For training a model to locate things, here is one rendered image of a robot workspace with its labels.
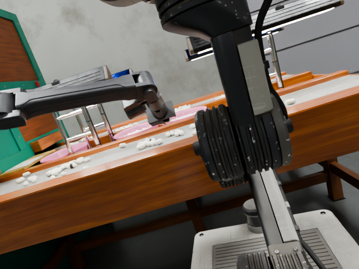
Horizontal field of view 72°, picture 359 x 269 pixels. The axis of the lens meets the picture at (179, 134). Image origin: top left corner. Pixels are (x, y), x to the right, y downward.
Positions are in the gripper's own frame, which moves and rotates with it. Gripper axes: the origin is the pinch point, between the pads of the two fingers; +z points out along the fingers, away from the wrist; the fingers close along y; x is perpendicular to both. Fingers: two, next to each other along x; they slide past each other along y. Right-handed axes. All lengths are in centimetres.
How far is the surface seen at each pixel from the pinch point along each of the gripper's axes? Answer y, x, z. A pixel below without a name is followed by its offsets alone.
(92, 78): 24.4, -26.2, -8.4
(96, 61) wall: 81, -183, 126
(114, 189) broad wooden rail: 21.1, 22.5, -7.1
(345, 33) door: -181, -113, 131
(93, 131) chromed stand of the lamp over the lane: 40.3, -19.6, 20.1
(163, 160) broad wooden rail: 2.4, 18.8, -10.0
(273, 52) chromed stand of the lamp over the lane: -56, -28, 14
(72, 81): 33.1, -27.7, -8.7
